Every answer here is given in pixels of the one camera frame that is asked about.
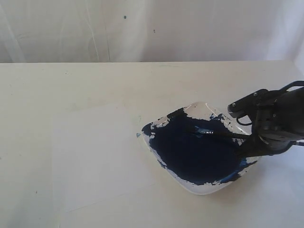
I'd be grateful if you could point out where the black paintbrush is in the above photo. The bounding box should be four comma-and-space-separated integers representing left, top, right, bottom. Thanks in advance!
193, 129, 250, 140

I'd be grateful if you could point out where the white plate with blue paint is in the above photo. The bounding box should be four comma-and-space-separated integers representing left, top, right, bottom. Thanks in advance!
139, 102, 260, 195

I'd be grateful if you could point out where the black right camera cable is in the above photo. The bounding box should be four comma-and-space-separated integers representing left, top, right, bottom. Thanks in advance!
236, 80, 304, 147

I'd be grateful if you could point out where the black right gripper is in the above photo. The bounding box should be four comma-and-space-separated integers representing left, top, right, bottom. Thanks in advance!
228, 85, 304, 157

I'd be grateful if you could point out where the white sheet of paper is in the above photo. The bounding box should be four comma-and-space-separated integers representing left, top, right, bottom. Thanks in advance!
52, 104, 155, 212

